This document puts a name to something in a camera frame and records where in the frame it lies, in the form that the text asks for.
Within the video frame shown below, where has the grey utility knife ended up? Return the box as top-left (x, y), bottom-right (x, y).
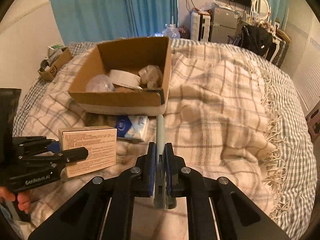
top-left (153, 115), bottom-right (177, 210)

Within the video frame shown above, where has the clear plastic floss jar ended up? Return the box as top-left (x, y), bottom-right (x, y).
top-left (86, 74), bottom-right (115, 93)

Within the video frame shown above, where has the white lace cloth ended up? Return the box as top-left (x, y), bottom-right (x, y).
top-left (138, 65), bottom-right (163, 89)

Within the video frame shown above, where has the left hand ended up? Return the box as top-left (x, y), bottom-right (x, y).
top-left (0, 186), bottom-right (31, 214)

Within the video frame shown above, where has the blue tissue pack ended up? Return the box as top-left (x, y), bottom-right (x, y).
top-left (115, 115), bottom-right (150, 141)

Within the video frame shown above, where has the cream plaid blanket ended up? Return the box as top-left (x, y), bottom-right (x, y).
top-left (22, 44), bottom-right (278, 239)

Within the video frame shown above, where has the small cardboard box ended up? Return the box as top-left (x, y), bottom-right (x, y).
top-left (38, 44), bottom-right (73, 82)

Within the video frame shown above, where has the large cardboard box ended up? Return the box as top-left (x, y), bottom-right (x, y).
top-left (68, 37), bottom-right (171, 116)

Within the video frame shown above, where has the teal curtain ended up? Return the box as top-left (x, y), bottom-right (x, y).
top-left (50, 0), bottom-right (178, 44)

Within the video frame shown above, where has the clear water jug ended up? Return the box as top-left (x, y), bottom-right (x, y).
top-left (162, 24), bottom-right (180, 38)

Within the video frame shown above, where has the white suitcase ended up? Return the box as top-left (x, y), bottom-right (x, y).
top-left (190, 12), bottom-right (210, 42)

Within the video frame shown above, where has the black bag on chair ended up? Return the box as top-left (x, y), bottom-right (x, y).
top-left (233, 25), bottom-right (273, 56)

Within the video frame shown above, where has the silver mini fridge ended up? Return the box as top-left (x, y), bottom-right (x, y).
top-left (210, 7), bottom-right (239, 43)

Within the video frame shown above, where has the white oval mirror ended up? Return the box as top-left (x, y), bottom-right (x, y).
top-left (250, 0), bottom-right (271, 22)

